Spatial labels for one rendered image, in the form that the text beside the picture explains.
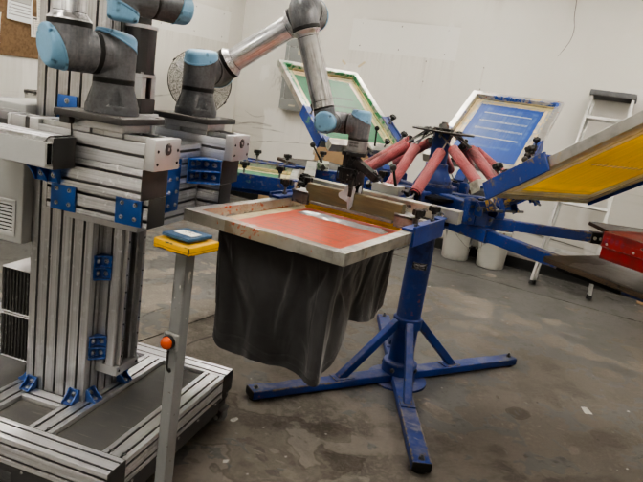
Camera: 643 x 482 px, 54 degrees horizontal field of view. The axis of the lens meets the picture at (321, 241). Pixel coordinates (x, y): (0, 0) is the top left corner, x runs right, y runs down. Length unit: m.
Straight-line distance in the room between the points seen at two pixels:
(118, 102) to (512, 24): 5.04
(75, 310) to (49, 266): 0.18
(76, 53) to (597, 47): 5.15
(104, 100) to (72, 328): 0.85
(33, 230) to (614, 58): 5.15
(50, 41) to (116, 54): 0.18
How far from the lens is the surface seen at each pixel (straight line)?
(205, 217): 1.98
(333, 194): 2.39
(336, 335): 2.02
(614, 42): 6.32
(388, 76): 6.86
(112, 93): 1.90
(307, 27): 2.22
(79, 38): 1.85
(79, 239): 2.25
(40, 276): 2.39
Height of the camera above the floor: 1.41
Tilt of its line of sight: 13 degrees down
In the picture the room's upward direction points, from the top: 9 degrees clockwise
